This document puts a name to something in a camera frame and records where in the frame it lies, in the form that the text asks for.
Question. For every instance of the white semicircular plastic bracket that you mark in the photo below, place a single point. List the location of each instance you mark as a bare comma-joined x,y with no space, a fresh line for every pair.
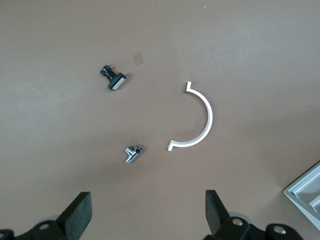
209,117

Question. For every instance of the chrome metal connector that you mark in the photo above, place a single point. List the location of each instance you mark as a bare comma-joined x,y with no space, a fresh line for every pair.
132,151

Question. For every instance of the translucent tape patch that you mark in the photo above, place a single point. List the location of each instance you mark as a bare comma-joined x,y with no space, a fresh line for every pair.
138,58

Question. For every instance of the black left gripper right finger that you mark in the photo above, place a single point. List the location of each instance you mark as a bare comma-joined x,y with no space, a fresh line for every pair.
217,220

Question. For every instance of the black switch with grey cap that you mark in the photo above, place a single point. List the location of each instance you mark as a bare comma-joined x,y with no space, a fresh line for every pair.
115,81

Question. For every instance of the white drawer cabinet housing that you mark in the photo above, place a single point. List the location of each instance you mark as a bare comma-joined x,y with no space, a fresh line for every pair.
291,193

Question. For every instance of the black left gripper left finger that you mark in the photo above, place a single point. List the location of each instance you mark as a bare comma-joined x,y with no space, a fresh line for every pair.
75,217

